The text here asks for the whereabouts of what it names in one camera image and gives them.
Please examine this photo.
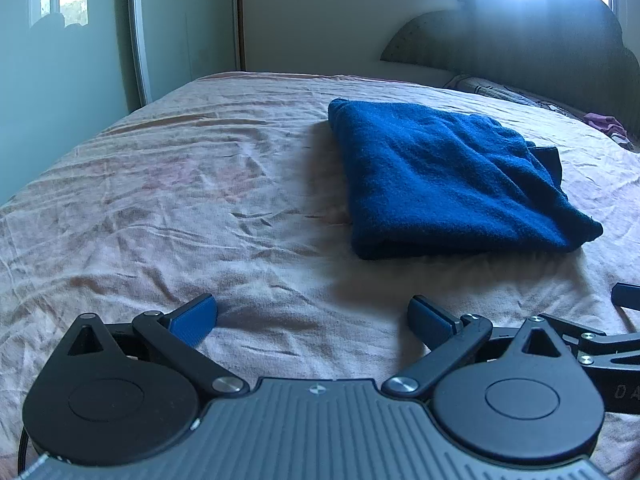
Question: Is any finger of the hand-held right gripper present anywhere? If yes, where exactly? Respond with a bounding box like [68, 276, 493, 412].
[612, 282, 640, 317]
[539, 314, 640, 368]

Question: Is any wooden door trim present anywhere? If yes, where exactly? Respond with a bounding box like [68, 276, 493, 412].
[234, 0, 247, 72]

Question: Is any bed with pink sheet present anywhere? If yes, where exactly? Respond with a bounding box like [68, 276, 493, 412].
[0, 71, 640, 480]

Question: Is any sliding mirror door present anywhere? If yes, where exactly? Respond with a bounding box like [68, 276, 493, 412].
[0, 0, 153, 206]

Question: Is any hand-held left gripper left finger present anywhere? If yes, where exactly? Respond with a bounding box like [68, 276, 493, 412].
[66, 295, 249, 400]

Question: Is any purple cloth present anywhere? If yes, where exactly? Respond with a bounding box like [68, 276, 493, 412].
[584, 112, 632, 148]

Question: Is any dark scalloped headboard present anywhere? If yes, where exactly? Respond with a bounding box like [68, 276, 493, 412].
[380, 0, 640, 126]

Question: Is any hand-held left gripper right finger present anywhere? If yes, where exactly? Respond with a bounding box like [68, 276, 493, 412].
[382, 296, 568, 401]

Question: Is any patterned pillow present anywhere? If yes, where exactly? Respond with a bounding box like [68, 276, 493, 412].
[445, 74, 586, 121]

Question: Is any blue beaded sweater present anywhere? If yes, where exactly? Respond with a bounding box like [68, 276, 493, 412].
[327, 98, 604, 261]

